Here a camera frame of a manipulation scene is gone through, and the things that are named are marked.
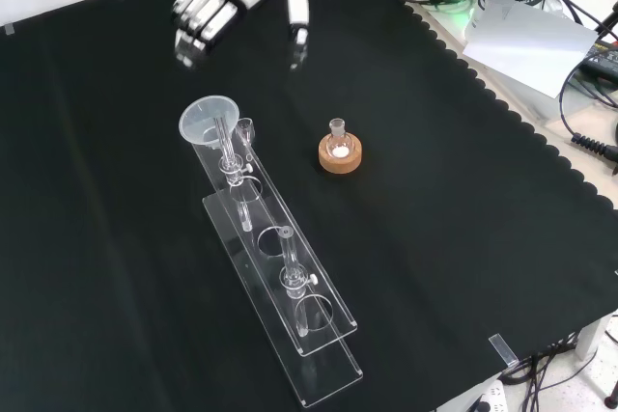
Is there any translucent plastic funnel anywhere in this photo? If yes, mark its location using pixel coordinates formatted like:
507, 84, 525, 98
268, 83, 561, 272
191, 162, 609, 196
178, 95, 241, 158

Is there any black bench cloth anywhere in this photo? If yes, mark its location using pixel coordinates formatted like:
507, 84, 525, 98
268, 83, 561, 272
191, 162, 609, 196
0, 0, 618, 412

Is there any clear acrylic funnel stand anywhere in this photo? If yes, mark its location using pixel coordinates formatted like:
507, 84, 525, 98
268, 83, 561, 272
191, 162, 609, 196
185, 112, 365, 409

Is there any clear cloth clip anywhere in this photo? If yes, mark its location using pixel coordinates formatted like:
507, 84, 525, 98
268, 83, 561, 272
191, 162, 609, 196
488, 333, 519, 367

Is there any round-bottom glass flask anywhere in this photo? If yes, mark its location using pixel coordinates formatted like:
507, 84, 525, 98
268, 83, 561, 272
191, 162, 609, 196
323, 117, 357, 161

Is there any white power strip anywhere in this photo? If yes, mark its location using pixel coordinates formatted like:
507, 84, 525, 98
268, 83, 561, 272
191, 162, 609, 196
462, 379, 509, 412

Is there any clear glass weighing funnel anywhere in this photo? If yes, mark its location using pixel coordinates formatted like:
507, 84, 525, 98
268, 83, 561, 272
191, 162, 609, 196
236, 117, 258, 144

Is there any cork ring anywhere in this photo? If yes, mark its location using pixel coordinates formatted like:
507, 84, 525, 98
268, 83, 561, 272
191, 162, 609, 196
317, 134, 364, 177

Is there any black power adapter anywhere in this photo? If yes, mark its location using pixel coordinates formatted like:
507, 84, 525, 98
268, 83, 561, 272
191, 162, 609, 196
577, 39, 618, 81

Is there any black coiled cable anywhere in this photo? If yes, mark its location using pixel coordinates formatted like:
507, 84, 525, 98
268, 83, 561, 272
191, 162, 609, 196
558, 58, 618, 162

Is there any pale board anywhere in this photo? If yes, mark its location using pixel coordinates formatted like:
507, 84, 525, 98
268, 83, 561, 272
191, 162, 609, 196
462, 0, 601, 98

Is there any white table leg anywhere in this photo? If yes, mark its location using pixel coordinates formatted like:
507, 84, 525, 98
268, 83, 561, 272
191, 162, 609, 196
573, 314, 615, 362

